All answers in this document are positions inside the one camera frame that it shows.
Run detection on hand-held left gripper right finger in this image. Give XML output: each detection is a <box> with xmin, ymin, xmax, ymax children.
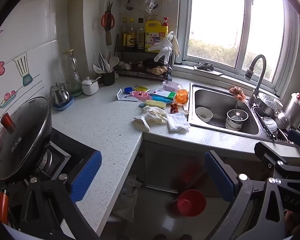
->
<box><xmin>204</xmin><ymin>150</ymin><xmax>289</xmax><ymax>240</ymax></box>

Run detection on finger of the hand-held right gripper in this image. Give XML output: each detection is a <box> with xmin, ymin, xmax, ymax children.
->
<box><xmin>254</xmin><ymin>141</ymin><xmax>291</xmax><ymax>171</ymax></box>
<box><xmin>287</xmin><ymin>129</ymin><xmax>300</xmax><ymax>146</ymax></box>

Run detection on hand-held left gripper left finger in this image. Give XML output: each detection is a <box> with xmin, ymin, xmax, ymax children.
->
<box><xmin>19</xmin><ymin>151</ymin><xmax>102</xmax><ymax>240</ymax></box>

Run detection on red plastic bin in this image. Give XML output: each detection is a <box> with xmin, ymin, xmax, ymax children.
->
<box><xmin>177</xmin><ymin>189</ymin><xmax>207</xmax><ymax>218</ymax></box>

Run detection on white packet with blue cap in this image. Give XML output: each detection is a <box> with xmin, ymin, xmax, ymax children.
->
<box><xmin>117</xmin><ymin>87</ymin><xmax>139</xmax><ymax>102</ymax></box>

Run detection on blue wrapper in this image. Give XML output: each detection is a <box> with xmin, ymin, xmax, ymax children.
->
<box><xmin>150</xmin><ymin>94</ymin><xmax>172</xmax><ymax>104</ymax></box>

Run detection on pink wrapper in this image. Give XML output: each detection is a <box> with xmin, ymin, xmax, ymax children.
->
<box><xmin>130</xmin><ymin>91</ymin><xmax>153</xmax><ymax>101</ymax></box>

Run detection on green and white box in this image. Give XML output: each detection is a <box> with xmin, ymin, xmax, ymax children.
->
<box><xmin>150</xmin><ymin>88</ymin><xmax>178</xmax><ymax>100</ymax></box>

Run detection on clear plastic container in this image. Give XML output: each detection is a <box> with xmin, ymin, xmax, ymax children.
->
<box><xmin>162</xmin><ymin>80</ymin><xmax>182</xmax><ymax>92</ymax></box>

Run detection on steel pot lid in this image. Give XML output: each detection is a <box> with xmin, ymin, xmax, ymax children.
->
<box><xmin>275</xmin><ymin>112</ymin><xmax>291</xmax><ymax>130</ymax></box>

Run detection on steel electric kettle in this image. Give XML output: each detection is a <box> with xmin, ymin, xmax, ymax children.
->
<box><xmin>283</xmin><ymin>93</ymin><xmax>300</xmax><ymax>131</ymax></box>

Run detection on black gas stove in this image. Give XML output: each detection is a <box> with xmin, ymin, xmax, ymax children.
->
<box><xmin>5</xmin><ymin>127</ymin><xmax>102</xmax><ymax>230</ymax></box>

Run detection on white bowl in drying rack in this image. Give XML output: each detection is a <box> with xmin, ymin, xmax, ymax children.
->
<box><xmin>262</xmin><ymin>117</ymin><xmax>278</xmax><ymax>133</ymax></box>

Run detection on white ceramic pot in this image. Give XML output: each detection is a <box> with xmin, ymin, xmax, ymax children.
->
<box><xmin>225</xmin><ymin>119</ymin><xmax>248</xmax><ymax>131</ymax></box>

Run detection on steel colander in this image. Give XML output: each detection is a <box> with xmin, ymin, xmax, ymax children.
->
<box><xmin>254</xmin><ymin>92</ymin><xmax>284</xmax><ymax>117</ymax></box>

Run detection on white sack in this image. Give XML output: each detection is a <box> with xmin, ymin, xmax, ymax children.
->
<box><xmin>111</xmin><ymin>177</ymin><xmax>141</xmax><ymax>223</ymax></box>

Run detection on steel bowl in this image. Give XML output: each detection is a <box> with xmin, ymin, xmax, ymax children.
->
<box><xmin>226</xmin><ymin>109</ymin><xmax>249</xmax><ymax>123</ymax></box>

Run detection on metal base cabinet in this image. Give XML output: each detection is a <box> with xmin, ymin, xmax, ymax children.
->
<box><xmin>140</xmin><ymin>139</ymin><xmax>240</xmax><ymax>193</ymax></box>

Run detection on black wok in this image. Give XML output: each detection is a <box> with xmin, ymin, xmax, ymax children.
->
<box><xmin>31</xmin><ymin>110</ymin><xmax>53</xmax><ymax>173</ymax></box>

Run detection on white ceramic bowl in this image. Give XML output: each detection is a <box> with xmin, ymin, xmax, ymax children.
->
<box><xmin>195</xmin><ymin>106</ymin><xmax>213</xmax><ymax>123</ymax></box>

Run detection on orange rag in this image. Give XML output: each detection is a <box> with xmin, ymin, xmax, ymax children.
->
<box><xmin>229</xmin><ymin>86</ymin><xmax>246</xmax><ymax>101</ymax></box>

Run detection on white dish cloth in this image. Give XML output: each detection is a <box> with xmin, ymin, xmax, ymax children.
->
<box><xmin>166</xmin><ymin>111</ymin><xmax>191</xmax><ymax>133</ymax></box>

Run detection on grey gooseneck faucet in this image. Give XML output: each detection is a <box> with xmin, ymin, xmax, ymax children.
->
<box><xmin>244</xmin><ymin>54</ymin><xmax>267</xmax><ymax>107</ymax></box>

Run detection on stainless steel sink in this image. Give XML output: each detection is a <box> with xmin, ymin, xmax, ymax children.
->
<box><xmin>189</xmin><ymin>83</ymin><xmax>297</xmax><ymax>147</ymax></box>

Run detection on blue dish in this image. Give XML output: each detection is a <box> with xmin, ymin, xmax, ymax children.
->
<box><xmin>52</xmin><ymin>95</ymin><xmax>74</xmax><ymax>111</ymax></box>

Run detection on glass lid with red knob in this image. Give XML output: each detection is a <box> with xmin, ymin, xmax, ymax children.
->
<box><xmin>0</xmin><ymin>96</ymin><xmax>52</xmax><ymax>181</ymax></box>

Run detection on steel teapot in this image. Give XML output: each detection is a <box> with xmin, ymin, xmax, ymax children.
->
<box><xmin>51</xmin><ymin>82</ymin><xmax>70</xmax><ymax>105</ymax></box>

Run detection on orange lighter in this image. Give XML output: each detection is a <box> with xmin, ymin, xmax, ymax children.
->
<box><xmin>0</xmin><ymin>189</ymin><xmax>9</xmax><ymax>224</ymax></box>

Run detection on white lidded condiment pot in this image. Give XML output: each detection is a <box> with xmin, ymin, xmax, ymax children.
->
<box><xmin>81</xmin><ymin>77</ymin><xmax>101</xmax><ymax>96</ymax></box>

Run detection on glass oil bottle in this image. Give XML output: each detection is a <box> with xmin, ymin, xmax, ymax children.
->
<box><xmin>62</xmin><ymin>49</ymin><xmax>83</xmax><ymax>97</ymax></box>

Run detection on yellow and blue brush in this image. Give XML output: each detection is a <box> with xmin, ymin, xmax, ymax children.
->
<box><xmin>139</xmin><ymin>99</ymin><xmax>167</xmax><ymax>109</ymax></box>

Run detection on black utensil holder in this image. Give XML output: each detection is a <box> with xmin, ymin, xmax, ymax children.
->
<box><xmin>100</xmin><ymin>70</ymin><xmax>115</xmax><ymax>86</ymax></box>

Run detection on large white soup spoon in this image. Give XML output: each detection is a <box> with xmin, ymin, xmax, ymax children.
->
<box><xmin>109</xmin><ymin>56</ymin><xmax>120</xmax><ymax>71</ymax></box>

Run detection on ginger root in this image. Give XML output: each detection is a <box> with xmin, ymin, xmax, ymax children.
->
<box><xmin>151</xmin><ymin>66</ymin><xmax>169</xmax><ymax>75</ymax></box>

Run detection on cream rubber glove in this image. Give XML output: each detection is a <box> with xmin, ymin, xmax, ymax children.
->
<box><xmin>171</xmin><ymin>36</ymin><xmax>181</xmax><ymax>57</ymax></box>

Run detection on white rubber glove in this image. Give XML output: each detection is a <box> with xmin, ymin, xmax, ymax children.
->
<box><xmin>148</xmin><ymin>31</ymin><xmax>175</xmax><ymax>64</ymax></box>

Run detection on dark sauce bottle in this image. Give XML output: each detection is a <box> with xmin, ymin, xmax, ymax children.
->
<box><xmin>121</xmin><ymin>17</ymin><xmax>129</xmax><ymax>47</ymax></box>

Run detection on yellow-label sauce bottle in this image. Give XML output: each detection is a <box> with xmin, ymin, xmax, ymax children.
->
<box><xmin>127</xmin><ymin>18</ymin><xmax>137</xmax><ymax>48</ymax></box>

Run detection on yellow detergent jug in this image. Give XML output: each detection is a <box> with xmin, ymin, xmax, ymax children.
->
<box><xmin>145</xmin><ymin>15</ymin><xmax>169</xmax><ymax>53</ymax></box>

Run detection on clear hanging plastic bag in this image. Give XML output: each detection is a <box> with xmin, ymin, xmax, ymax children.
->
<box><xmin>140</xmin><ymin>0</ymin><xmax>158</xmax><ymax>14</ymax></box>

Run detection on black wire rack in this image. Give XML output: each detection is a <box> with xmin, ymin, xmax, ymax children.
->
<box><xmin>114</xmin><ymin>34</ymin><xmax>174</xmax><ymax>81</ymax></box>

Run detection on kitchen wall sticker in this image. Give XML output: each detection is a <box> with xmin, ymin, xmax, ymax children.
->
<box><xmin>0</xmin><ymin>51</ymin><xmax>44</xmax><ymax>130</ymax></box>

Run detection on window frame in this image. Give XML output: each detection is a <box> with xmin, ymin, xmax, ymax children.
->
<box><xmin>174</xmin><ymin>0</ymin><xmax>300</xmax><ymax>98</ymax></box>

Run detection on red-handled scissors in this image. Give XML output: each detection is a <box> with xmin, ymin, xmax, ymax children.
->
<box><xmin>101</xmin><ymin>1</ymin><xmax>116</xmax><ymax>28</ymax></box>

